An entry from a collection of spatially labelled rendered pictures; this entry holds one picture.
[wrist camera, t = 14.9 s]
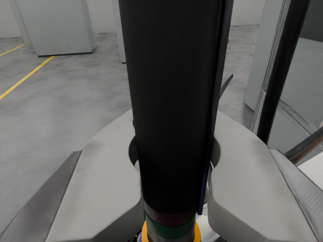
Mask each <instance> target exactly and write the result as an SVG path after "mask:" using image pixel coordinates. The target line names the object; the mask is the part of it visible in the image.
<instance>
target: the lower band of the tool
mask: <svg viewBox="0 0 323 242"><path fill-rule="evenodd" d="M141 239H142V242H149V241H148V238H147V225H146V221H145V222H144V225H143V228H142V233H141ZM193 242H200V230H199V226H198V224H197V222H196V223H195V238H194V241H193Z"/></svg>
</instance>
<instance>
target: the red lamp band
mask: <svg viewBox="0 0 323 242"><path fill-rule="evenodd" d="M198 194H199V193H198ZM198 197H199V196H198ZM198 197H197V199H196V201H195V203H194V204H193V205H192V206H191V207H190V208H188V209H187V210H185V211H182V212H179V213H174V214H168V213H163V212H160V211H157V210H155V209H154V208H152V207H151V206H150V205H149V204H148V203H147V202H146V200H145V198H144V196H143V201H144V208H145V211H146V213H147V214H148V216H149V217H150V218H151V219H152V220H154V221H155V222H157V223H159V224H161V225H165V226H178V225H181V224H184V223H186V222H187V221H189V220H190V219H191V218H192V217H193V216H194V214H195V212H196V210H197V206H198Z"/></svg>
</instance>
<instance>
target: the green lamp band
mask: <svg viewBox="0 0 323 242"><path fill-rule="evenodd" d="M144 210H145V209H144ZM196 214H197V210H196V212H195V214H194V216H193V217H192V219H191V220H190V221H188V222H187V223H185V224H183V225H181V226H178V227H165V226H161V225H159V224H157V223H155V222H154V221H153V220H151V219H150V217H149V216H148V215H147V213H146V211H145V218H146V222H147V224H148V226H149V227H150V229H151V230H152V231H153V232H154V233H156V234H157V235H159V236H162V237H165V238H178V237H181V236H183V235H185V234H187V233H188V232H189V231H190V230H191V229H192V227H193V226H194V224H195V221H196Z"/></svg>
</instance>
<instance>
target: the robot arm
mask: <svg viewBox="0 0 323 242"><path fill-rule="evenodd" d="M137 160H138V153H137V143H136V135H135V127H134V120H133V112H132V109H130V110H129V111H127V112H126V113H124V114H123V115H122V116H120V117H119V118H117V119H116V120H114V121H113V122H111V123H110V124H108V125H107V126H106V127H104V128H103V129H102V130H100V131H99V132H98V133H97V134H96V135H95V136H93V137H92V138H91V139H90V140H89V141H88V142H87V143H86V145H85V146H84V147H83V148H82V149H81V150H80V151H73V152H72V153H71V155H70V156H69V157H68V158H67V159H66V160H65V161H64V162H63V163H62V164H61V165H60V166H59V167H58V168H57V169H56V171H55V172H54V173H53V174H52V175H51V176H50V177H49V178H48V179H47V180H46V181H45V183H44V184H43V185H42V186H41V187H40V188H39V189H38V190H37V191H36V192H35V194H34V195H33V196H32V197H31V198H30V199H29V200H28V201H27V202H26V204H25V205H24V206H23V207H22V208H21V209H20V210H19V212H18V213H17V214H16V215H15V217H14V218H13V219H12V220H11V222H10V223H9V225H8V226H7V227H6V229H5V230H4V231H3V233H2V234H1V235H0V242H127V241H128V240H130V239H131V238H132V237H133V236H134V235H135V234H137V233H138V232H139V231H140V230H141V229H142V227H143V225H144V221H145V220H144V201H143V193H142V186H141V178H140V173H139V171H138V170H137V169H136V168H135V167H134V165H135V163H136V162H137ZM210 161H211V163H212V164H213V166H214V169H213V170H212V172H211V179H210V185H209V192H208V198H207V207H208V223H209V226H210V227H211V229H212V230H213V231H214V232H216V233H217V234H218V235H220V236H221V237H222V238H223V239H225V240H226V241H227V242H323V190H322V189H321V188H320V187H319V186H318V185H316V184H315V183H314V182H313V181H312V180H311V179H310V178H309V177H308V176H307V175H306V174H305V173H303V172H302V171H301V170H300V169H299V168H298V167H297V166H296V165H295V164H294V163H293V162H292V161H290V160H289V159H288V158H287V157H286V156H285V155H284V154H283V153H282V152H281V151H280V150H279V149H270V148H269V147H268V146H267V145H266V144H265V143H264V142H263V141H262V140H261V139H260V138H259V137H257V136H256V135H255V134H254V133H253V132H251V131H250V130H249V129H247V128H246V127H244V126H243V125H241V124H239V123H238V122H236V121H235V120H233V119H231V118H229V117H228V116H226V115H224V114H223V113H221V112H220V111H217V117H216V124H215V130H214V137H213V143H212V150H211V158H210Z"/></svg>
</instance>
